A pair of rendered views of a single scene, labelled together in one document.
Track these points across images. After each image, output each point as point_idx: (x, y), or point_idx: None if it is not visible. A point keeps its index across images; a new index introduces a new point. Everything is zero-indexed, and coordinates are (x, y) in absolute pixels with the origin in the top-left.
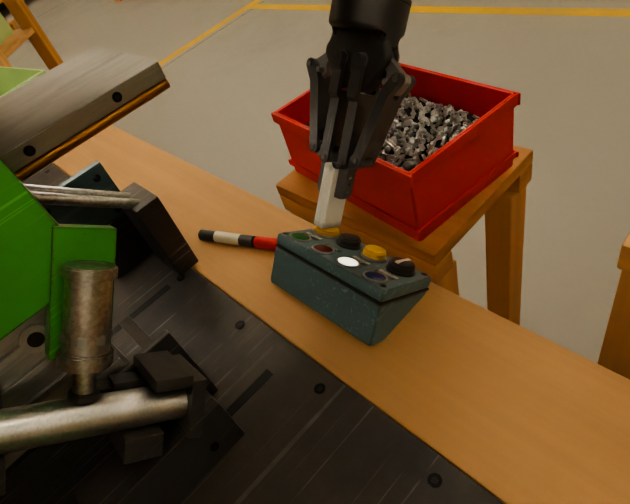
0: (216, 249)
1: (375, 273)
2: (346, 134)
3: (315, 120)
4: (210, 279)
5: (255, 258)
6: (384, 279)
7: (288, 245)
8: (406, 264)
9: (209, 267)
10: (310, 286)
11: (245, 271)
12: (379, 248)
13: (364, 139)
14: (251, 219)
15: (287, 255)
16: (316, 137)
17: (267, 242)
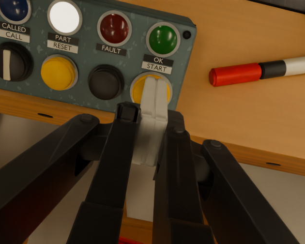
0: None
1: (12, 6)
2: (119, 152)
3: (234, 182)
4: (275, 7)
5: (242, 54)
6: None
7: (169, 18)
8: None
9: (292, 22)
10: (117, 2)
11: (239, 32)
12: (50, 76)
13: (58, 141)
14: (301, 116)
15: (168, 17)
16: (213, 156)
17: (236, 67)
